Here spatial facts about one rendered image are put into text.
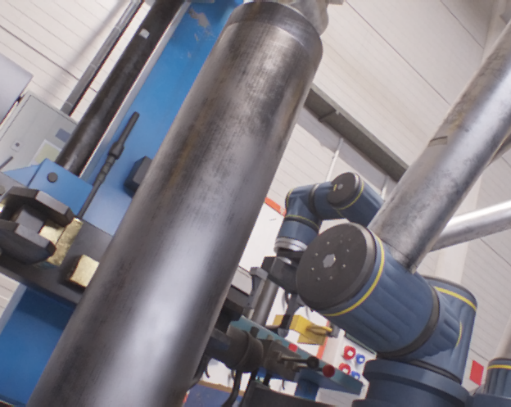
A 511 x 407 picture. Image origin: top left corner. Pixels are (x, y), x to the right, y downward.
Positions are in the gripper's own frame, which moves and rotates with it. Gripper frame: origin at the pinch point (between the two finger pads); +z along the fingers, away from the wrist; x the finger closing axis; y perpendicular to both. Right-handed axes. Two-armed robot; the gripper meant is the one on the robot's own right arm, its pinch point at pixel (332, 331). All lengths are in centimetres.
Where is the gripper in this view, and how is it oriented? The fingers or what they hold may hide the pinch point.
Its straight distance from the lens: 195.3
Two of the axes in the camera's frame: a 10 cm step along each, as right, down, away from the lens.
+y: 7.7, 5.1, 3.9
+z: -3.5, 8.4, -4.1
